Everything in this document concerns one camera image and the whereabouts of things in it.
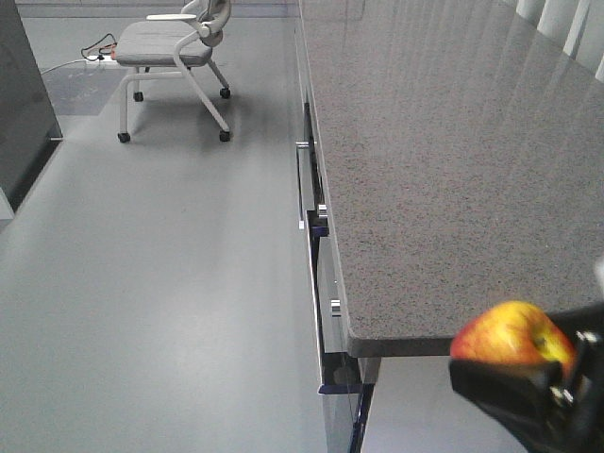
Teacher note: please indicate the dark grey fridge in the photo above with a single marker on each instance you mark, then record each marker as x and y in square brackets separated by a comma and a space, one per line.
[30, 130]

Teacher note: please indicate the white power strip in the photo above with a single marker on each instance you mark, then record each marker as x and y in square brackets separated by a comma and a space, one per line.
[103, 59]

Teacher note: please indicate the grey stone kitchen counter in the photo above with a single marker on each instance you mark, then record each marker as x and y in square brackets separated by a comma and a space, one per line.
[461, 153]

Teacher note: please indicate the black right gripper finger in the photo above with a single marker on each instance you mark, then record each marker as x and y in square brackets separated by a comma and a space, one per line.
[534, 403]
[584, 328]

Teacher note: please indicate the grey white office chair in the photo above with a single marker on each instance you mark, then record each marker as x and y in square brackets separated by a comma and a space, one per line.
[169, 46]

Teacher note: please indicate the chrome lower drawer handle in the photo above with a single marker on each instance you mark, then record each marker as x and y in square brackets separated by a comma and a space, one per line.
[327, 261]

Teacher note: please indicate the red yellow apple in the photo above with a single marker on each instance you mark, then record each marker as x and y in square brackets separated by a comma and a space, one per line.
[514, 333]

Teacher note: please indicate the chrome drawer handle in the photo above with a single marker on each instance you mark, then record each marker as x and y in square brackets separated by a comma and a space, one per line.
[327, 261]
[306, 198]

